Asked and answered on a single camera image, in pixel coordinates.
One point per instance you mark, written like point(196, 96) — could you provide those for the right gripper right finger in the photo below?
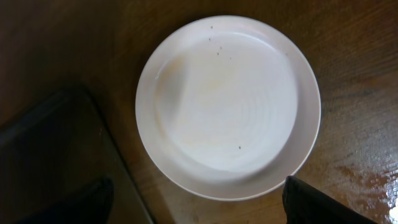
point(304, 204)

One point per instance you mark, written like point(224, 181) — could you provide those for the brown serving tray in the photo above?
point(57, 148)

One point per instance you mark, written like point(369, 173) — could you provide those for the white plate top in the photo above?
point(227, 107)

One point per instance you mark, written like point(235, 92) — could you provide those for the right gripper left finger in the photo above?
point(91, 204)

